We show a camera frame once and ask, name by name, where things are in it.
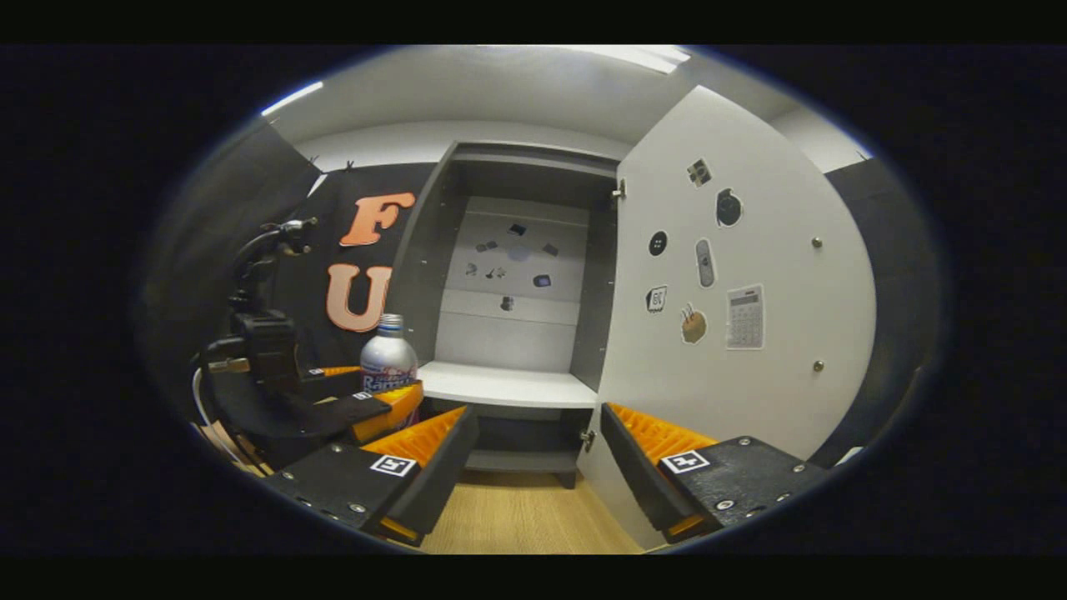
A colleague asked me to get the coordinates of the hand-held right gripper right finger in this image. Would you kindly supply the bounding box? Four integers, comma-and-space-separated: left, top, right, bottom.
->
600, 402, 834, 544

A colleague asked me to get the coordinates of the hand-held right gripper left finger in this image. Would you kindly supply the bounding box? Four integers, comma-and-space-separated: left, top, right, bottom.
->
263, 404, 480, 548

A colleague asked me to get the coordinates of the silver bottle with pink label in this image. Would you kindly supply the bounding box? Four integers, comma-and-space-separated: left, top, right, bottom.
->
360, 313, 420, 394

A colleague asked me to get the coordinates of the white cabinet door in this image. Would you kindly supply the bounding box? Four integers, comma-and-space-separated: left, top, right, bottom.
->
575, 85, 878, 551

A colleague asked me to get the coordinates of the grey cabinet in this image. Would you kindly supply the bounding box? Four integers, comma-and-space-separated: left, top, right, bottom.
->
388, 140, 634, 491

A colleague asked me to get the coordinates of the black backdrop cloth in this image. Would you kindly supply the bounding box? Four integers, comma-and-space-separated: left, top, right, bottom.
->
146, 117, 943, 468

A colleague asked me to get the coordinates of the long ceiling light strip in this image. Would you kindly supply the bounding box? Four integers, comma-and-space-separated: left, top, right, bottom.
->
261, 81, 325, 117

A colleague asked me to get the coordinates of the wide ceiling light panel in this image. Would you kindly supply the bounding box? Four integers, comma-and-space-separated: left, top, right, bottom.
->
567, 45, 693, 75

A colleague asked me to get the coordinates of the black camera cable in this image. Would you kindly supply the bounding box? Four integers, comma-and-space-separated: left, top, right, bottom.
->
227, 217, 319, 316

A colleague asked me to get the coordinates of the white cable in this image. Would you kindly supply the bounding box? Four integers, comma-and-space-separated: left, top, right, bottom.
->
192, 367, 255, 472

